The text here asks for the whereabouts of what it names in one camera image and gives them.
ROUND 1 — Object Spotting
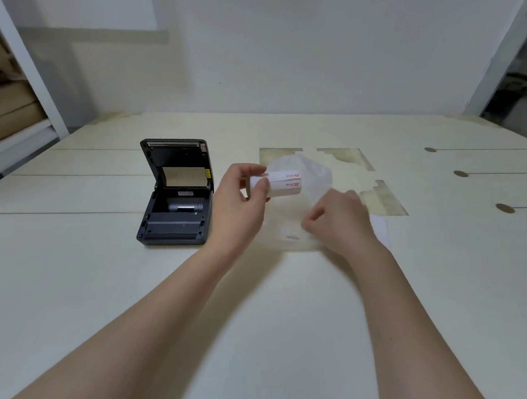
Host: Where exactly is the person's left hand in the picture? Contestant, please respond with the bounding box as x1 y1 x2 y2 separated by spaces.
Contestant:
207 161 273 256

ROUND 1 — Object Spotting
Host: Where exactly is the person's right hand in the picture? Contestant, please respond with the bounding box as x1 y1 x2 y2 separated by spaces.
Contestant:
299 187 393 262

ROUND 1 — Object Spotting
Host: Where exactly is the white paper roll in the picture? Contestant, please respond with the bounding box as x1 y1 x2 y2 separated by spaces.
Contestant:
246 167 305 204

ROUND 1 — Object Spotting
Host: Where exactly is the clear plastic bag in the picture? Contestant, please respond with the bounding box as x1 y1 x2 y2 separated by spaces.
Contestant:
256 150 397 260

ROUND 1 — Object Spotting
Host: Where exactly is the person's left forearm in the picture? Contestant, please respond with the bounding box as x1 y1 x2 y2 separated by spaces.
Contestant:
13 228 258 399

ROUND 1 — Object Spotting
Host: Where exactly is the person's right forearm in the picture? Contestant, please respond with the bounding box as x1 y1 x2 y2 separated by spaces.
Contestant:
337 246 515 399

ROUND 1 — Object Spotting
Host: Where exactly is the black label printer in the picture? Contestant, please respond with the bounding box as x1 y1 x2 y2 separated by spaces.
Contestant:
134 135 218 250

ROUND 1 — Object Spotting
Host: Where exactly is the white metal shelf rack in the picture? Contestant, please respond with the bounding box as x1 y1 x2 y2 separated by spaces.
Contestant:
0 0 77 196

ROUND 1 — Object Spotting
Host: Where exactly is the brown cardboard box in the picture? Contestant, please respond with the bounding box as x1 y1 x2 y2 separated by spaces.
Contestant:
0 80 50 152

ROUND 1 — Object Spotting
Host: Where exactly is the white metal shelf frame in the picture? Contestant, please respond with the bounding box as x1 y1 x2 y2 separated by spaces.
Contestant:
464 0 527 120

